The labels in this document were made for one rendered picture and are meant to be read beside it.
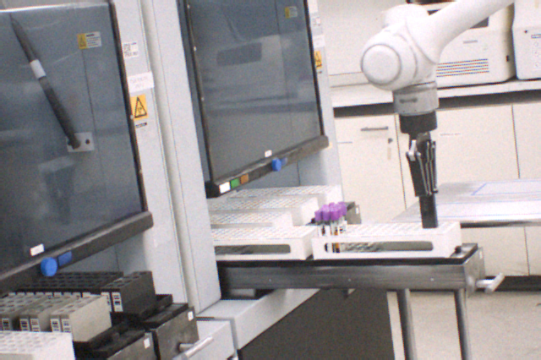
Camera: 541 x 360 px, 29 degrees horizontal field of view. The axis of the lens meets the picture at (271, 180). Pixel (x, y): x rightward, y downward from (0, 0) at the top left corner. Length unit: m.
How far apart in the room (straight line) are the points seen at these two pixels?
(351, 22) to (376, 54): 3.43
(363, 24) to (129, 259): 3.34
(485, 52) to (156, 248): 2.59
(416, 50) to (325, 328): 0.91
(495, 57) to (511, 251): 0.82
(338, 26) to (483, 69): 1.11
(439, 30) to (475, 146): 2.62
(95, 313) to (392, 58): 0.69
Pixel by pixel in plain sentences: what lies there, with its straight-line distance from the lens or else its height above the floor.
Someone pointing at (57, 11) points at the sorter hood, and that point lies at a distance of 1.88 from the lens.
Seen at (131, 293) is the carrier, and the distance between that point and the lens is 1.99.
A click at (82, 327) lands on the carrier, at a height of 0.85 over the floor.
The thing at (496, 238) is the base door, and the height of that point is 0.25.
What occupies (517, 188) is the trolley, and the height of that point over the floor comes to 0.82.
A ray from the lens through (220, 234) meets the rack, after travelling 2.36.
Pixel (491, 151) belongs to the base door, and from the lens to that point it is 4.50.
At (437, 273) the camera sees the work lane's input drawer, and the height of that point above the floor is 0.79.
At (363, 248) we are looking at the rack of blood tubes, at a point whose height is 0.83.
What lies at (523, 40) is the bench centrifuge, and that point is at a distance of 4.41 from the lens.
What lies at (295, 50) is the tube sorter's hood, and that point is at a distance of 2.67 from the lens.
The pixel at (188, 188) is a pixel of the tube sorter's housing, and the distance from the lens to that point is 2.20.
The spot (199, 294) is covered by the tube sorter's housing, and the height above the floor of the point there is 0.78.
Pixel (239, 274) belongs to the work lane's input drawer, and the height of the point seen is 0.79.
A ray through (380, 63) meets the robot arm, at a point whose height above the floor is 1.22.
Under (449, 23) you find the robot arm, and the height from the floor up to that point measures 1.28.
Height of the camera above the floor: 1.35
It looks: 9 degrees down
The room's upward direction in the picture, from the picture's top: 8 degrees counter-clockwise
